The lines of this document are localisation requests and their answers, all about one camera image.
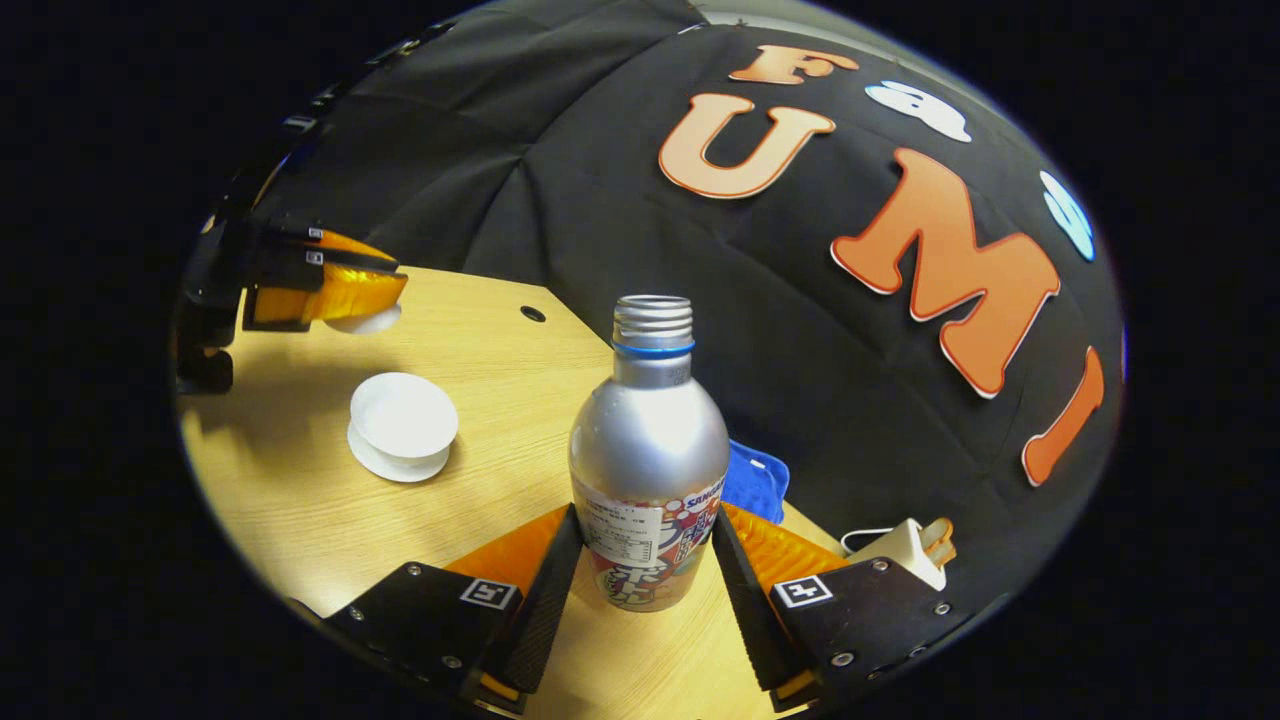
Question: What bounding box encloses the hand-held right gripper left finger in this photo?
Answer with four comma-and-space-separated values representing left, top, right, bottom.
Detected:
325, 503, 584, 713

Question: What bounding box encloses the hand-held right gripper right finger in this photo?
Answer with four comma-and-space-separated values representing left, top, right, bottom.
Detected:
712, 503, 986, 713

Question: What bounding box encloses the white teacup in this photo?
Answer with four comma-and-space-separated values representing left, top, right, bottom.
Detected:
349, 372, 460, 471

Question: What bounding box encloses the silver water bottle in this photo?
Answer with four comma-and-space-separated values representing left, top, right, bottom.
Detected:
568, 295, 731, 613

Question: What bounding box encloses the blue towel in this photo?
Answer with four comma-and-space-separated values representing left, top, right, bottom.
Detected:
722, 438, 791, 526

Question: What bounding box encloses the white toaster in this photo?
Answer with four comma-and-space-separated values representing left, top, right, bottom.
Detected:
845, 517, 949, 591

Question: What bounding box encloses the white saucer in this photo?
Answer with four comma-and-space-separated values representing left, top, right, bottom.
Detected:
347, 425, 453, 484

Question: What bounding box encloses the toast slice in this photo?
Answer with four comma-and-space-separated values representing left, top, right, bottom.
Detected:
920, 517, 958, 571

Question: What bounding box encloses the black backdrop cloth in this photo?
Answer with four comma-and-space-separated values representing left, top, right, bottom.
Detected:
250, 0, 1126, 601

